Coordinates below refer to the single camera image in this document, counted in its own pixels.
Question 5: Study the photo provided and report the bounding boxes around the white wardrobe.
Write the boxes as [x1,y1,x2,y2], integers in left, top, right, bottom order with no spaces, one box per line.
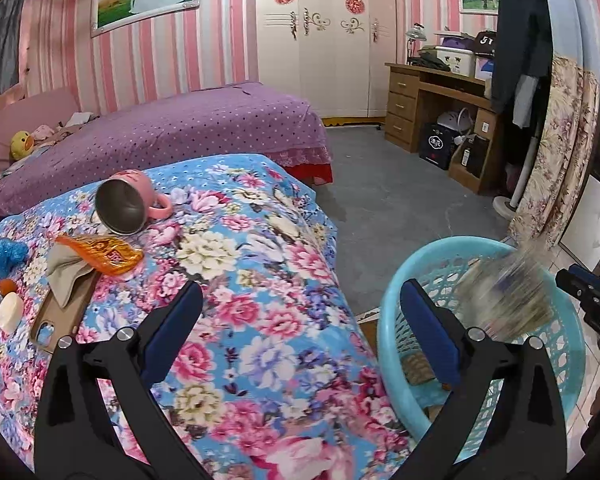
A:
[255,0,399,122]

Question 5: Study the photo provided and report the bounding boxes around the dark bag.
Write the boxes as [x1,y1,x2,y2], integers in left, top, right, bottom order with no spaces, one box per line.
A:
[410,52,451,72]

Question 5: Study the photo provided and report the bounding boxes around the brown cardboard box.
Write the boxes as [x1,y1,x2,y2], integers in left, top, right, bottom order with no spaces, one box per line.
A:
[450,132,492,182]

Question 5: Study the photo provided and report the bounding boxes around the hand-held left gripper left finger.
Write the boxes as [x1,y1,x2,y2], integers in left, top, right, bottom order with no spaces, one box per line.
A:
[32,280,204,480]

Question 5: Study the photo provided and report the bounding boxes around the patterned cloth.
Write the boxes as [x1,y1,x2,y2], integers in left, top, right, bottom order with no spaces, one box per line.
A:
[455,245,556,339]

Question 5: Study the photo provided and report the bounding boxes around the white storage box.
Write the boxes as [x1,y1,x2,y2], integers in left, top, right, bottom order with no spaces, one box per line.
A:
[432,45,479,76]

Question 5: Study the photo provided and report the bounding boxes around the yellow duck plush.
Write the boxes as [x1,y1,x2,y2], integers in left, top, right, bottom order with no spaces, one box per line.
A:
[10,130,35,161]

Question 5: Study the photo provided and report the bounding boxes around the desk lamp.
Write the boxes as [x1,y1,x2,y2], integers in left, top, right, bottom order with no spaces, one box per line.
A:
[405,22,429,66]

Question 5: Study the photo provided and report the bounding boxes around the light blue plastic basket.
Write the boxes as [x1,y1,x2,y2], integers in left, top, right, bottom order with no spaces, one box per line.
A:
[377,236,587,464]

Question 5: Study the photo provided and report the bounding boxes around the white round block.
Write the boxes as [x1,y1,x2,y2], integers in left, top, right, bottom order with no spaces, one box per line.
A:
[0,292,25,334]

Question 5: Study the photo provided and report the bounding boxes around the white fan stand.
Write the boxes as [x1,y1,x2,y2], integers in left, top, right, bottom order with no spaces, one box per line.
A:
[492,125,542,222]

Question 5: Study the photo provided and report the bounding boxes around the floral curtain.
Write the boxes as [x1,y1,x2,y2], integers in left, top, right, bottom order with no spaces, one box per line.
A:
[507,52,600,252]

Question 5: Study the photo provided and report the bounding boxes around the black cap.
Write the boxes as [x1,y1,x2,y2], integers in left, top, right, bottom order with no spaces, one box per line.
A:
[472,30,499,59]

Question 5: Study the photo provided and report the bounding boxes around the purple dotted bed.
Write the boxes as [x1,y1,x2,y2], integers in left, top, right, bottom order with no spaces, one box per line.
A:
[0,81,334,219]

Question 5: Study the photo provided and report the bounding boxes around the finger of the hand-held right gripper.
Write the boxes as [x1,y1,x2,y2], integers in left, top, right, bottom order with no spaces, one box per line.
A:
[555,269,600,311]
[569,264,600,293]

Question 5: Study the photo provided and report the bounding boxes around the pink metal mug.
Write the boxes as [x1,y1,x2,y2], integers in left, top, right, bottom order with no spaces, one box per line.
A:
[95,170,174,235]

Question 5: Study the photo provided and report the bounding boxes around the purple box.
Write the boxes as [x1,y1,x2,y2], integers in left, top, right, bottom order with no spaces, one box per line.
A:
[440,30,476,49]

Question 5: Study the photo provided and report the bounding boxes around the beige cloth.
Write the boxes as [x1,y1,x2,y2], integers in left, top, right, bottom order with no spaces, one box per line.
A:
[46,247,99,309]

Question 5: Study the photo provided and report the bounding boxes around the folded clothes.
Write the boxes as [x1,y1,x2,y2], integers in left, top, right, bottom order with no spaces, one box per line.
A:
[62,112,98,128]

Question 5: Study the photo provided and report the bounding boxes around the brown phone case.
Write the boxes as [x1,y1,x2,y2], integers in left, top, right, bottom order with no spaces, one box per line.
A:
[30,272,99,354]

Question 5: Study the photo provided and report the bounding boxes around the blue plastic bag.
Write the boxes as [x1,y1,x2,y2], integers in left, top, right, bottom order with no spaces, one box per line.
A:
[0,237,29,279]

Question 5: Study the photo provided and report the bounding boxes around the floral blanket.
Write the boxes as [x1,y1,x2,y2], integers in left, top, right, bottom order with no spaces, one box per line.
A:
[0,152,416,480]

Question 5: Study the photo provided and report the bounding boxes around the dark hanging coat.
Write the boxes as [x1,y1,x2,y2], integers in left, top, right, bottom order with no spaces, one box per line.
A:
[490,0,554,117]

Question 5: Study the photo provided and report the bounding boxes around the white helmet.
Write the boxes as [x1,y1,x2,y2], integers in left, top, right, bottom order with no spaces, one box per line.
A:
[440,107,476,136]

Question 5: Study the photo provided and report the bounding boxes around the orange snack wrapper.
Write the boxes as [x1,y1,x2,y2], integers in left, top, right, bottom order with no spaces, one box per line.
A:
[55,234,145,277]

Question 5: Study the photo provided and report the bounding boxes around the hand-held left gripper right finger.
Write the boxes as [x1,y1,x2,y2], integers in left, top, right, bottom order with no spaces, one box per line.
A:
[400,279,567,480]

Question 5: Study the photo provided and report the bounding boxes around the black cardboard box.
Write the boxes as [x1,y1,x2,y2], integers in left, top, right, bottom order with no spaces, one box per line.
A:
[419,122,459,171]

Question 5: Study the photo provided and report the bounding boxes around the wooden desk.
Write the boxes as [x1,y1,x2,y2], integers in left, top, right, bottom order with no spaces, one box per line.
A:
[384,62,506,196]

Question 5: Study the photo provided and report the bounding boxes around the pink covered headboard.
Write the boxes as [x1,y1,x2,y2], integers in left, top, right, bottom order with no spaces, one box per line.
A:
[0,85,81,191]

